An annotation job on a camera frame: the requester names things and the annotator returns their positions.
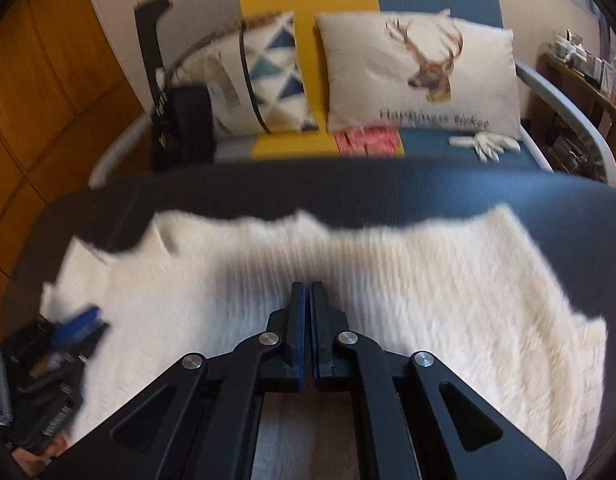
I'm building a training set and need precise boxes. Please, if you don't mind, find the person's left hand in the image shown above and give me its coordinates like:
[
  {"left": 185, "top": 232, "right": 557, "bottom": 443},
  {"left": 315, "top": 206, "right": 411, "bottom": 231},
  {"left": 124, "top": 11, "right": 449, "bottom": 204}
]
[{"left": 13, "top": 432, "right": 70, "bottom": 476}]

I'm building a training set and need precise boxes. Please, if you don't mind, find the white glove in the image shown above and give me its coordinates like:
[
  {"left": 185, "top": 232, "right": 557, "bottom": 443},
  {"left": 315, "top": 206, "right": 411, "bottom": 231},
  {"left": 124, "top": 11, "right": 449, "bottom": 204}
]
[{"left": 448, "top": 130, "right": 523, "bottom": 163}]

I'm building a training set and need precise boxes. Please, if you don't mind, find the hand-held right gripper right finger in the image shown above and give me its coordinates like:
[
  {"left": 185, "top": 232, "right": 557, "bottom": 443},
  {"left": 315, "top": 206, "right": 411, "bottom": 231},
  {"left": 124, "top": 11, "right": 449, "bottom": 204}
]
[{"left": 310, "top": 281, "right": 569, "bottom": 480}]

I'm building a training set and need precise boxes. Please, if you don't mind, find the cream knitted sweater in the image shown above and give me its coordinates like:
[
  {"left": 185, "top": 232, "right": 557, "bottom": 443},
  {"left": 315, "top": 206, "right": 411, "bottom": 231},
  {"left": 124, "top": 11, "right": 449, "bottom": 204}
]
[{"left": 38, "top": 205, "right": 609, "bottom": 480}]

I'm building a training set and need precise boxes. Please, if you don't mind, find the wooden side table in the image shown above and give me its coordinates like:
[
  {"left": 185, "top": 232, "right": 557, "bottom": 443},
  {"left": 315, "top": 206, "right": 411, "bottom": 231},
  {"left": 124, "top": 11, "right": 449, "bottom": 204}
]
[{"left": 530, "top": 52, "right": 616, "bottom": 186}]

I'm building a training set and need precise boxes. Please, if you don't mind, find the geometric triangle print cushion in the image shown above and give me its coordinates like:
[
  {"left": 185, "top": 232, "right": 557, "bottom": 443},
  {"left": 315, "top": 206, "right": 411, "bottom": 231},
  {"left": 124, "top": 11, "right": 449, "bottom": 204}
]
[{"left": 155, "top": 10, "right": 319, "bottom": 141}]

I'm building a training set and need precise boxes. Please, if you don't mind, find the wooden wardrobe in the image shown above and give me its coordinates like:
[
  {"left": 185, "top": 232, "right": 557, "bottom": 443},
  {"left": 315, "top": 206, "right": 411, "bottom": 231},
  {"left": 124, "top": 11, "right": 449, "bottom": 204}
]
[{"left": 0, "top": 0, "right": 154, "bottom": 301}]

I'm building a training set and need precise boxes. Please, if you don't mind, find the group of small boxes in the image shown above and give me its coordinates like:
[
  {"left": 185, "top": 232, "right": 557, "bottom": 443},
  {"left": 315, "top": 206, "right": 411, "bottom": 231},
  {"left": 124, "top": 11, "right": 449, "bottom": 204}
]
[{"left": 550, "top": 30, "right": 616, "bottom": 96}]

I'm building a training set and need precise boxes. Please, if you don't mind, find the deer print cushion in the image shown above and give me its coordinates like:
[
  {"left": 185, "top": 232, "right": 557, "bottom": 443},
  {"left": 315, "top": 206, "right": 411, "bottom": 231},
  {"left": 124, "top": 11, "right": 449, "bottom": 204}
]
[{"left": 315, "top": 9, "right": 521, "bottom": 136}]

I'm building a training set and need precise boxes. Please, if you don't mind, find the black upright panel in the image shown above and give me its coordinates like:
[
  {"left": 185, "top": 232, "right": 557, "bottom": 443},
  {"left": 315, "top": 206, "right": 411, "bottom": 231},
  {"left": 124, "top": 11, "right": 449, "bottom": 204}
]
[{"left": 134, "top": 0, "right": 171, "bottom": 121}]

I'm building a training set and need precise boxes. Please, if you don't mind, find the pink knitted cloth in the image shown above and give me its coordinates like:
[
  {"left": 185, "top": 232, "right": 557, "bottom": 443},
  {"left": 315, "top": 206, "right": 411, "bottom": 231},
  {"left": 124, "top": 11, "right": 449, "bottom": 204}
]
[{"left": 333, "top": 127, "right": 404, "bottom": 158}]

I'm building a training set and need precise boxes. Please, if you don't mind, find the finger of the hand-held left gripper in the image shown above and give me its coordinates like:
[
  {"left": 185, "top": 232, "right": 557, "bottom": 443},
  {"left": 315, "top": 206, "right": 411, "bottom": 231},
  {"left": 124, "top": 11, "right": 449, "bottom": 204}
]
[{"left": 50, "top": 304, "right": 111, "bottom": 361}]

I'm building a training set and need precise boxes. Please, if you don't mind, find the black bag with strap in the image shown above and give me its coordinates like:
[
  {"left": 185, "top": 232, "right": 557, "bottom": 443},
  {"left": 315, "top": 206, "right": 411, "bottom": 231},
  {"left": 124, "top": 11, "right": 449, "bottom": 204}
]
[{"left": 150, "top": 16, "right": 276, "bottom": 171}]

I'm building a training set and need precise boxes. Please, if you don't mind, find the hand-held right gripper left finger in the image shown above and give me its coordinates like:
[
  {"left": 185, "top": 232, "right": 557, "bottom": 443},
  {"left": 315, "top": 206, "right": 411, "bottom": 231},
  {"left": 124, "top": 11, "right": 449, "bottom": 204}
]
[{"left": 43, "top": 282, "right": 306, "bottom": 480}]

